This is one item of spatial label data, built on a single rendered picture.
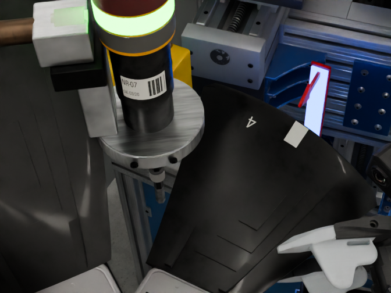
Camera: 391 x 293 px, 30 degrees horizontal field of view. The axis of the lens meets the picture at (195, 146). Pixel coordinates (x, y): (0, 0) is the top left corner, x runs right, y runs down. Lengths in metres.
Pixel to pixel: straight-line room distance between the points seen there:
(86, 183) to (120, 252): 1.53
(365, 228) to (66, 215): 0.28
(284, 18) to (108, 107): 0.89
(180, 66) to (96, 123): 0.61
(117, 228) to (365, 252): 1.51
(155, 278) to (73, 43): 0.36
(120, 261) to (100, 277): 1.49
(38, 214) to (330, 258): 0.27
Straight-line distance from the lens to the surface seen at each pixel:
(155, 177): 0.51
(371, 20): 1.31
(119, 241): 2.13
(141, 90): 0.42
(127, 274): 2.08
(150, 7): 0.38
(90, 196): 0.59
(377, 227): 0.70
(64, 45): 0.40
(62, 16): 0.40
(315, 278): 0.77
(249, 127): 0.79
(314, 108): 0.93
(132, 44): 0.39
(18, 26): 0.41
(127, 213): 1.40
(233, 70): 1.22
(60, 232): 0.60
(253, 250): 0.72
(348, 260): 0.70
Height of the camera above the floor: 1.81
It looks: 52 degrees down
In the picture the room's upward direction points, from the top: 4 degrees counter-clockwise
